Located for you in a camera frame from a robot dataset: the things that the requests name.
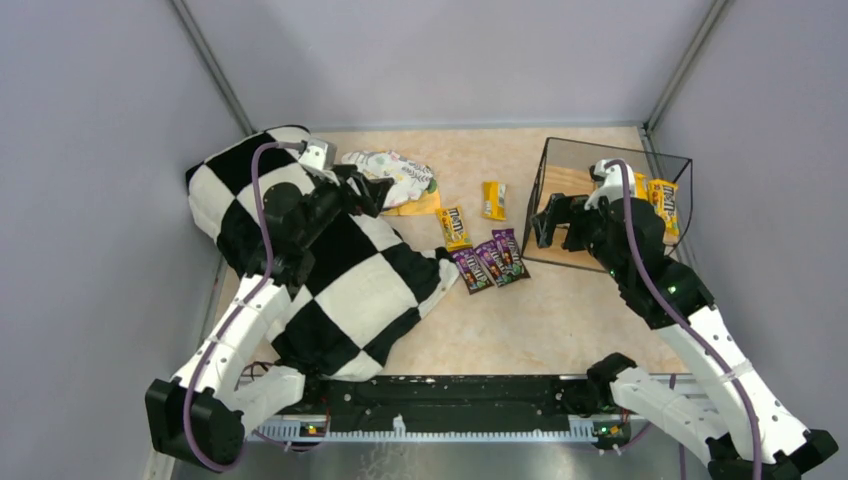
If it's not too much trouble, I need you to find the yellow candy bag barcode side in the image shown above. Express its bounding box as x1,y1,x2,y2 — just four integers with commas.
482,181,507,221

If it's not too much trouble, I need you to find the yellow m&m bag front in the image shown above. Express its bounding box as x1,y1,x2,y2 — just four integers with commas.
436,206,473,252

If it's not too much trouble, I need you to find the yellow m&m bag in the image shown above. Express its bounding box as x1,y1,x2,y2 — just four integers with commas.
436,206,473,252
648,179,680,241

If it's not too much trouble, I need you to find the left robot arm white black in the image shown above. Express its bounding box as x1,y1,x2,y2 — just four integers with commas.
145,166,393,472

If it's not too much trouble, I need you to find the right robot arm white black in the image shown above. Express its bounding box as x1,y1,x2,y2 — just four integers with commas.
531,193,838,479

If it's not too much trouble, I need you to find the yellow candy bag shelf middle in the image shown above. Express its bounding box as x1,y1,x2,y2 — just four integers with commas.
633,171,650,201

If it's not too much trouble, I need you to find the yellow m&m bag on shelf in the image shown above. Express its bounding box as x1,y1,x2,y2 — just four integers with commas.
648,179,680,241

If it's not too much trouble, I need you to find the animal print white cloth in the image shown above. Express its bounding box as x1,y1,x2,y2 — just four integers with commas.
340,150,436,210

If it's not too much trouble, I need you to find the yellow cloth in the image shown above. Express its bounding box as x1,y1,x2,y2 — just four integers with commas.
382,188,441,216

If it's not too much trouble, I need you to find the purple m&m bag right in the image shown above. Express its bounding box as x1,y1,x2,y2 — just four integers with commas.
492,228,531,280

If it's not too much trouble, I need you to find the purple m&m bag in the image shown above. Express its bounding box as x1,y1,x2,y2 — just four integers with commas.
492,228,531,280
474,239,514,287
451,248,493,295

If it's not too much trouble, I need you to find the black white checkered cloth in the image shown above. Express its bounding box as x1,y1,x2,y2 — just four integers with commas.
185,125,459,382

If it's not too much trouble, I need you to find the purple m&m bag middle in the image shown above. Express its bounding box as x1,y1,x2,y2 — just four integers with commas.
474,239,514,287

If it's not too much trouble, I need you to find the purple m&m bag left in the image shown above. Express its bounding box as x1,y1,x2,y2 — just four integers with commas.
451,248,493,295

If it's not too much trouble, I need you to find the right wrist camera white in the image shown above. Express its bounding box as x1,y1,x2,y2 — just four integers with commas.
584,158,636,210

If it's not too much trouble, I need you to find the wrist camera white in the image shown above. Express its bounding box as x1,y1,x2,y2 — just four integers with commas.
584,158,636,210
298,137,337,170

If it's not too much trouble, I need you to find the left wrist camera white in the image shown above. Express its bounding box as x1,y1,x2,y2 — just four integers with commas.
298,137,337,170

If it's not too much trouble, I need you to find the black wire mesh shelf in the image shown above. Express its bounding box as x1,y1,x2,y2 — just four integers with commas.
522,137,692,272

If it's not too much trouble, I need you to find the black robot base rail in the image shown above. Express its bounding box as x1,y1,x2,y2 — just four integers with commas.
252,375,646,451

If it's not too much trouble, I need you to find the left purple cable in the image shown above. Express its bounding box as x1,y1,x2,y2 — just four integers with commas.
182,140,307,474

